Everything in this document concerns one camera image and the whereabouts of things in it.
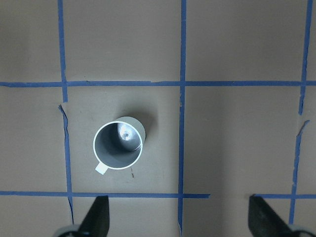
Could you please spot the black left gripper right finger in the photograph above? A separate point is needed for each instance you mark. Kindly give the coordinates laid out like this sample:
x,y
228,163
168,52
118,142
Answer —
x,y
264,222

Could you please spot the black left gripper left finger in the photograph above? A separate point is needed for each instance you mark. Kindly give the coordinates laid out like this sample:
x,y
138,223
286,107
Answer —
x,y
97,221

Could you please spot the white plastic mug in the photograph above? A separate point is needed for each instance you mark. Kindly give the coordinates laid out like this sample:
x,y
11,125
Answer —
x,y
118,145

